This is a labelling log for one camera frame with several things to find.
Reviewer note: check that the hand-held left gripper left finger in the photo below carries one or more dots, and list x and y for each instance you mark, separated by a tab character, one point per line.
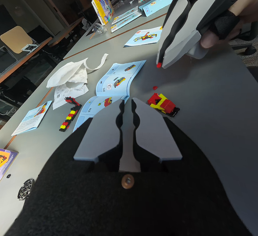
100	131

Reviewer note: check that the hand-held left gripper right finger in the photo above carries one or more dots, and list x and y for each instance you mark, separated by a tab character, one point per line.
155	133

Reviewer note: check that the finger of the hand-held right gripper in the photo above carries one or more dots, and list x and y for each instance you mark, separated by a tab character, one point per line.
173	18
181	48

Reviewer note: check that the grey desk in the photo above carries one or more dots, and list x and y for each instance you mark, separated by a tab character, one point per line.
201	99
112	38

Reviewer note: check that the person's right hand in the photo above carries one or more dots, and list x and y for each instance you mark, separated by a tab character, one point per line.
207	41

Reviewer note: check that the folded blue instruction booklet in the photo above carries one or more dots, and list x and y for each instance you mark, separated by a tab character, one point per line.
159	2

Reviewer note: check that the red yellow brick model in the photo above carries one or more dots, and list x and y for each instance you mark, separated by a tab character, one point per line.
162	104

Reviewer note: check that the blue booklet with scorpion cover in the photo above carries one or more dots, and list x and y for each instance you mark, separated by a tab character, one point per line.
144	37

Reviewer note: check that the black red yellow brick tail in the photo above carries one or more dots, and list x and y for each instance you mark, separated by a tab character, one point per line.
69	115

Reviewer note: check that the long blue instruction booklet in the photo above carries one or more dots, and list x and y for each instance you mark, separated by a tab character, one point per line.
126	15
125	22

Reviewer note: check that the open blue instruction booklet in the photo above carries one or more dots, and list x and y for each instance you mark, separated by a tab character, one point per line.
112	78

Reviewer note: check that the black office chair base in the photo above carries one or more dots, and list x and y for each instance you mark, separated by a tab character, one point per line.
247	47

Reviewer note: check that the torn white paper bag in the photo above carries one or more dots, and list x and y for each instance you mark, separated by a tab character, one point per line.
66	72

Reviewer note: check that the yellow blue toy box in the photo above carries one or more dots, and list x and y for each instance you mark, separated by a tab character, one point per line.
103	6

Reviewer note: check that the small blue leaflet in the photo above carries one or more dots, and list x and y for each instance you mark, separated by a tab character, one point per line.
30	119

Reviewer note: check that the purple toy box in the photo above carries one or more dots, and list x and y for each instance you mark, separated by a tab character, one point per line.
6	161

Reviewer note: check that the orange-edged side table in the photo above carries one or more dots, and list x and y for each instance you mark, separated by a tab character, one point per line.
26	60

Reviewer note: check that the small white stand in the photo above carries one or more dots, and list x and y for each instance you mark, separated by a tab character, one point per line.
29	47

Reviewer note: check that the tan chair seat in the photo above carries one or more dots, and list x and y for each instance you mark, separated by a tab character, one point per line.
16	38

